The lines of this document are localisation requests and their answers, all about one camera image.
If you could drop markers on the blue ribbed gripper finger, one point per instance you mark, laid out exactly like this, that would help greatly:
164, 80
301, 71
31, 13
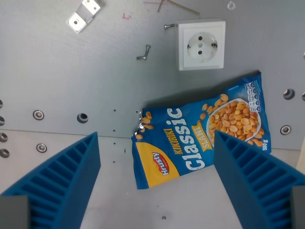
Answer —
59, 181
257, 181

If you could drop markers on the countersunk table bolt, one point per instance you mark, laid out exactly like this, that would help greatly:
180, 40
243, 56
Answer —
285, 129
41, 148

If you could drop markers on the blue peanut snack bag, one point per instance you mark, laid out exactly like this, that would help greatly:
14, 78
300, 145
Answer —
200, 133

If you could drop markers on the small loose metal screw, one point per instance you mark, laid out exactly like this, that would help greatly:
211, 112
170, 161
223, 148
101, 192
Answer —
141, 57
147, 49
169, 26

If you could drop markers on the thin metal rod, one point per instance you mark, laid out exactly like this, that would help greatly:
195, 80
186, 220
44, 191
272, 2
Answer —
184, 8

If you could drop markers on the short dark metal pin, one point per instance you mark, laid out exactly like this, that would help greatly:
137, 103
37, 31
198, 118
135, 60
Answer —
160, 5

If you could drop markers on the white electrical wall socket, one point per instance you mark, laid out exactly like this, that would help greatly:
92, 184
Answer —
200, 44

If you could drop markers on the bent aluminium metal bracket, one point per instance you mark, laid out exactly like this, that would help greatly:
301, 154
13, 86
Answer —
84, 14

